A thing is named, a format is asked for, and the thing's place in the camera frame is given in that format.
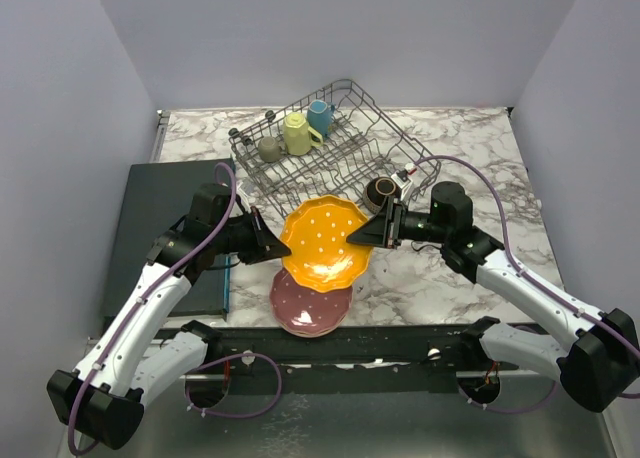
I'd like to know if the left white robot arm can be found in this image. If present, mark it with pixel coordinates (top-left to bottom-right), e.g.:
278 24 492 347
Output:
46 184 291 456

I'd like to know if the grey wire dish rack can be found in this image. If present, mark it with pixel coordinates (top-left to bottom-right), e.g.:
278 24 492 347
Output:
229 79 431 218

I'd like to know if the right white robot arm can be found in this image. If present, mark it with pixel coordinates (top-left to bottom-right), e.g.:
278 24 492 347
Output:
347 181 639 413

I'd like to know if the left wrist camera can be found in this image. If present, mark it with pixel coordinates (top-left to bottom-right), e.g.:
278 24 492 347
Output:
236 183 253 209

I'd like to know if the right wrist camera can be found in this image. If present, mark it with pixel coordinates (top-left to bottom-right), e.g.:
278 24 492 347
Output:
391 163 416 204

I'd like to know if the yellow polka dot plate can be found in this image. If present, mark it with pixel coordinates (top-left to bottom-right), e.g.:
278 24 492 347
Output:
280 195 373 293

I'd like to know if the pink polka dot plate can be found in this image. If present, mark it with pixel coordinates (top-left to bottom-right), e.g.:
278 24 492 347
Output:
269 269 353 329

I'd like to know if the light green ceramic mug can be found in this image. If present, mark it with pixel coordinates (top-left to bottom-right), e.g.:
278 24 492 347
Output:
283 112 324 156

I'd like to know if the brown patterned bowl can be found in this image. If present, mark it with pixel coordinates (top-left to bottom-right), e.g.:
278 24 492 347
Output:
363 177 399 214

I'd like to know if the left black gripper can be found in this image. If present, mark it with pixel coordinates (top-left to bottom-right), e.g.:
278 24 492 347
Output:
213 206 292 265

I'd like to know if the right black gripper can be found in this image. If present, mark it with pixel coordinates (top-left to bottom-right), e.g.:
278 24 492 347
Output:
347 195 450 250

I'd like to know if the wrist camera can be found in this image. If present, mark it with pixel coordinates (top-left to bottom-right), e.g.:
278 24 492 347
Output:
391 163 416 204
236 183 253 209

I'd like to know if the blue ceramic mug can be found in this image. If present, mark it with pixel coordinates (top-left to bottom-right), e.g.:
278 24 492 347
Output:
306 100 335 138

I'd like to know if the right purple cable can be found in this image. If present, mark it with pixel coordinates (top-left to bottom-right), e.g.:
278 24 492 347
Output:
408 155 640 414

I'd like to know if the grey ceramic mug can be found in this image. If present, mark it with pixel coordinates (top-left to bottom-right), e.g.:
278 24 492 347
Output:
257 136 283 163

